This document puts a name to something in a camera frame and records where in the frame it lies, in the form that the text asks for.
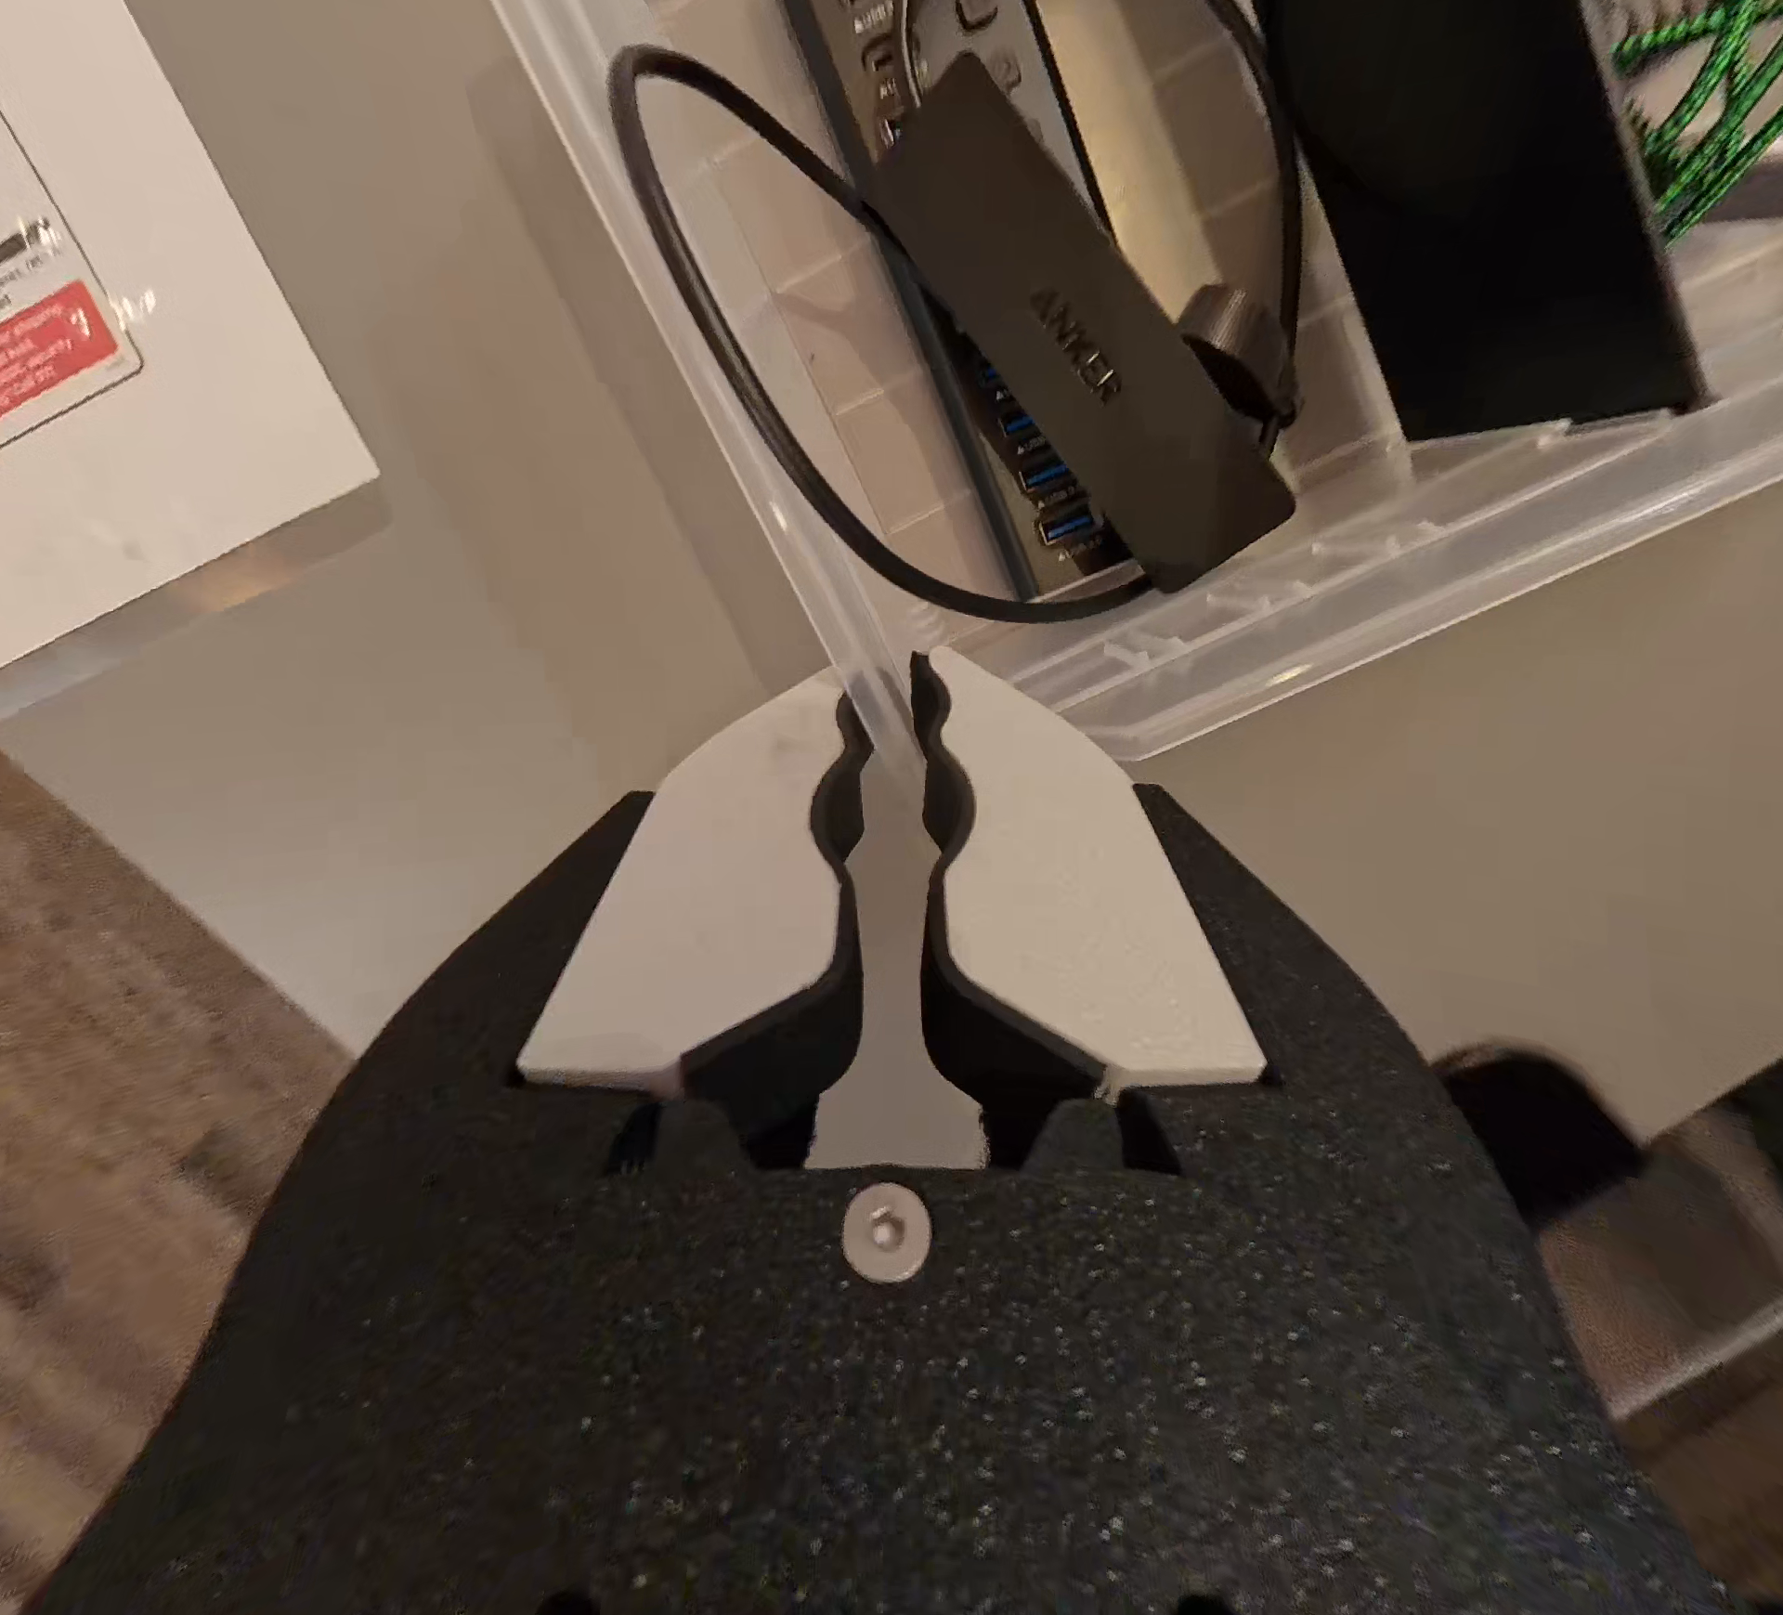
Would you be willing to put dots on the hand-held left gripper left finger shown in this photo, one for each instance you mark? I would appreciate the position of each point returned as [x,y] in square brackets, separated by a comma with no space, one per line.
[701,931]

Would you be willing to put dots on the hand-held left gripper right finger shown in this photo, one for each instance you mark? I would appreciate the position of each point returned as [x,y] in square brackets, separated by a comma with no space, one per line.
[1097,947]

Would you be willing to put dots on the clear plastic storage box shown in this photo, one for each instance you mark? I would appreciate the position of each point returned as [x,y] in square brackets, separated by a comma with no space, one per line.
[1391,574]

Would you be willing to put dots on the large black box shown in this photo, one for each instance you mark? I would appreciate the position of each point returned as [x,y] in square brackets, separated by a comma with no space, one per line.
[1463,181]

